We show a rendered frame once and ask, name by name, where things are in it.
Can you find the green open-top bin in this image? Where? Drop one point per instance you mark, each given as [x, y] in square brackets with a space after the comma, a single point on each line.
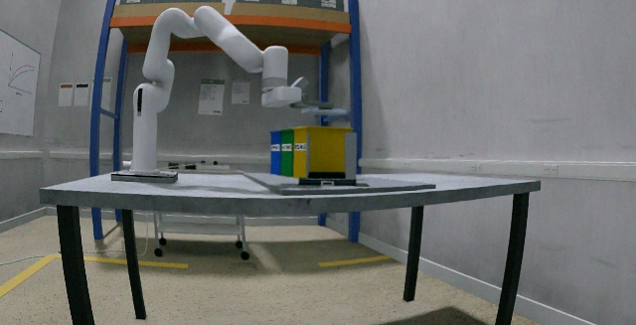
[287, 152]

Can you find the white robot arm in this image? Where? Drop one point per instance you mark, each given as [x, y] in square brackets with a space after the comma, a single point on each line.
[149, 98]

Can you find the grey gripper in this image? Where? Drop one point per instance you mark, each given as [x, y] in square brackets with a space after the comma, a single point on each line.
[278, 96]

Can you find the blue bin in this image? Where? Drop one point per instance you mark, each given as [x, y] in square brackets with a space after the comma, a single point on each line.
[275, 152]

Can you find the yellow recycle bin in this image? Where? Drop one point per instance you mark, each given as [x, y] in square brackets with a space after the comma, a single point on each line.
[327, 149]

